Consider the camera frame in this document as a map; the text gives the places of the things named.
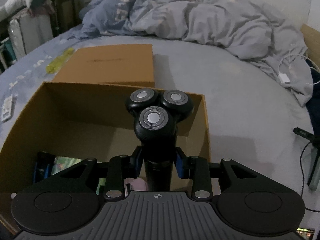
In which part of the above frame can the black electric shaver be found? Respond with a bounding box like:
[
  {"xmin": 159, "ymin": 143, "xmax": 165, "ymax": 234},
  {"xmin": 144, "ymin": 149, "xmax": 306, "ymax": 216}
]
[{"xmin": 126, "ymin": 88, "xmax": 194, "ymax": 192}]

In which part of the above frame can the brown cardboard box lid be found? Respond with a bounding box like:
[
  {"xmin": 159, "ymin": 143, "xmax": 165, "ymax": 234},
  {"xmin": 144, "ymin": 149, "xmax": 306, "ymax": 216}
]
[{"xmin": 53, "ymin": 44, "xmax": 155, "ymax": 87}]

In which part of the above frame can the yellow liquid bottle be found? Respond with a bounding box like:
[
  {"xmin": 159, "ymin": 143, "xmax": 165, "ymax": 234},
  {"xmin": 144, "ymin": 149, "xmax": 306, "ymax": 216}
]
[{"xmin": 46, "ymin": 47, "xmax": 74, "ymax": 74}]

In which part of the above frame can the white remote control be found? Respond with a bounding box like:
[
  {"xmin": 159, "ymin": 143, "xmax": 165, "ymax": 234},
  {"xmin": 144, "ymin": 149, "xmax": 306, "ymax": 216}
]
[{"xmin": 1, "ymin": 95, "xmax": 13, "ymax": 122}]

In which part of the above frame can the black blue object in box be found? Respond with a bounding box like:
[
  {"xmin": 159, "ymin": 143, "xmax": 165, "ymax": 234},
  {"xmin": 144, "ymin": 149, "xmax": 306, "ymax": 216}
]
[{"xmin": 33, "ymin": 151, "xmax": 56, "ymax": 184}]

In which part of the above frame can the pink computer mouse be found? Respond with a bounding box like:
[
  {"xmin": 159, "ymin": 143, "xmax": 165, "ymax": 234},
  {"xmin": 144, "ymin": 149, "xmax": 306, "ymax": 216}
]
[{"xmin": 124, "ymin": 178, "xmax": 148, "ymax": 191}]

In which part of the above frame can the green floral tissue pack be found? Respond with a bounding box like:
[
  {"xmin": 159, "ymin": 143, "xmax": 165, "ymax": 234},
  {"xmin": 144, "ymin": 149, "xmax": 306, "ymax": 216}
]
[{"xmin": 51, "ymin": 157, "xmax": 82, "ymax": 175}]

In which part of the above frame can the brown cardboard box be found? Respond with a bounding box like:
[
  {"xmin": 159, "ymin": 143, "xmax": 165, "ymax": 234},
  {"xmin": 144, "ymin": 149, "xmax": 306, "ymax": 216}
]
[{"xmin": 0, "ymin": 81, "xmax": 212, "ymax": 233}]

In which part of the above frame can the smartphone with lit screen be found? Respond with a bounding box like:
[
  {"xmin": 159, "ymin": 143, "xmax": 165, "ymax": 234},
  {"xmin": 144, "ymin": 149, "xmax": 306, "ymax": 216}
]
[{"xmin": 297, "ymin": 228, "xmax": 315, "ymax": 240}]

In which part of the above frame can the dark printed pillow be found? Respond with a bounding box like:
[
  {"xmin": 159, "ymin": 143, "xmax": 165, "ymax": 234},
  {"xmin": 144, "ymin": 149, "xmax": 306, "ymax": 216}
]
[{"xmin": 306, "ymin": 83, "xmax": 320, "ymax": 137}]

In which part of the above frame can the grey blue duvet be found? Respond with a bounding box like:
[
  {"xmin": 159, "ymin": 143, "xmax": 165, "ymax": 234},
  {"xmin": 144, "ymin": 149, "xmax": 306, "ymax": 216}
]
[{"xmin": 71, "ymin": 0, "xmax": 313, "ymax": 105}]

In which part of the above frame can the silver grey storage bag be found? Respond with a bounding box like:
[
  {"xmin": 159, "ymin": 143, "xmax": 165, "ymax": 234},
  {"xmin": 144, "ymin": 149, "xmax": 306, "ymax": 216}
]
[{"xmin": 8, "ymin": 10, "xmax": 53, "ymax": 60}]

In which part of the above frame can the wooden headboard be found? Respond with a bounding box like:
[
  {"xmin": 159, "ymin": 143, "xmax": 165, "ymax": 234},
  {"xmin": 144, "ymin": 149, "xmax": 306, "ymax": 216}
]
[{"xmin": 300, "ymin": 24, "xmax": 320, "ymax": 66}]

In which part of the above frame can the black cable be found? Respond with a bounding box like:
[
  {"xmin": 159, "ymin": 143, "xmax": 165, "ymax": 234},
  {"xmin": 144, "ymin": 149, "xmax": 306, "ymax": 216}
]
[{"xmin": 299, "ymin": 141, "xmax": 320, "ymax": 212}]

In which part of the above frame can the black tripod with grey handle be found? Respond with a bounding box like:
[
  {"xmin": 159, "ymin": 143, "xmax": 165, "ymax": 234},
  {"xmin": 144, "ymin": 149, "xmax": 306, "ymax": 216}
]
[{"xmin": 293, "ymin": 127, "xmax": 319, "ymax": 191}]

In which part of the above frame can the white charger with cable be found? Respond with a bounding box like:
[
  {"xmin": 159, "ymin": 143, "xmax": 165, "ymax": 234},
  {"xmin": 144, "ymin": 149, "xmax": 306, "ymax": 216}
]
[{"xmin": 278, "ymin": 49, "xmax": 319, "ymax": 83}]

